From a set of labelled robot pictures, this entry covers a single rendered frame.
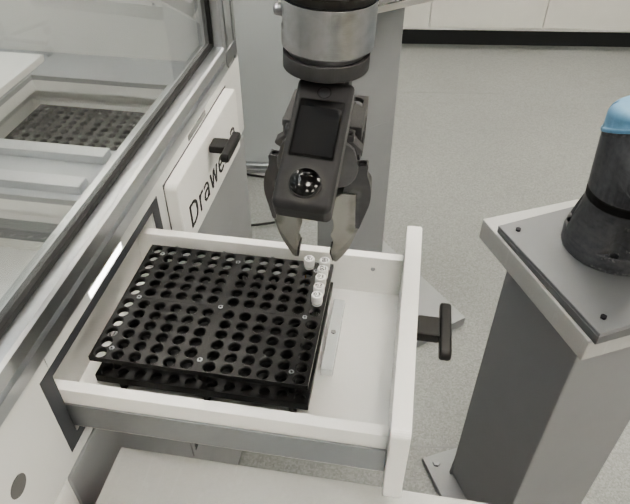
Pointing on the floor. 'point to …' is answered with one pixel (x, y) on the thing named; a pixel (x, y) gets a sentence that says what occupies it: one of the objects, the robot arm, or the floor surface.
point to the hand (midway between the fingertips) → (315, 251)
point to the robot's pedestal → (540, 395)
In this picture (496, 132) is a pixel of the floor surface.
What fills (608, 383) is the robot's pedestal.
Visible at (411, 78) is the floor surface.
